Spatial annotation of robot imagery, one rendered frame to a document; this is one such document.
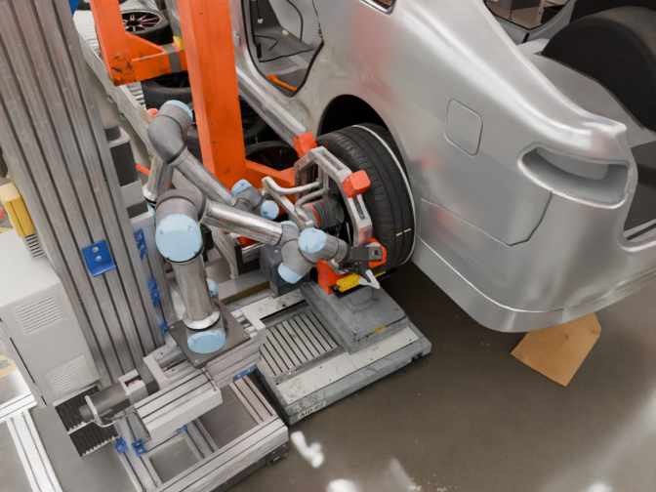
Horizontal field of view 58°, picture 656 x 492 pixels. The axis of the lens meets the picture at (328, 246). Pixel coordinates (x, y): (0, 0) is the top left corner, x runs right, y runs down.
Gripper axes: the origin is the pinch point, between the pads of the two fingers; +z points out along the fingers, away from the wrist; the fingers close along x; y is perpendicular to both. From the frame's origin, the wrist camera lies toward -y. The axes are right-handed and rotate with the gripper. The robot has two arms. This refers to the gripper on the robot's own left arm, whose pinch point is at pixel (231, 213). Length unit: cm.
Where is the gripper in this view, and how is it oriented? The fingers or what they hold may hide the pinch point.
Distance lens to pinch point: 264.3
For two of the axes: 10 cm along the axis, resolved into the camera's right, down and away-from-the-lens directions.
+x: 7.2, 4.7, 5.1
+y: -3.5, 8.8, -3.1
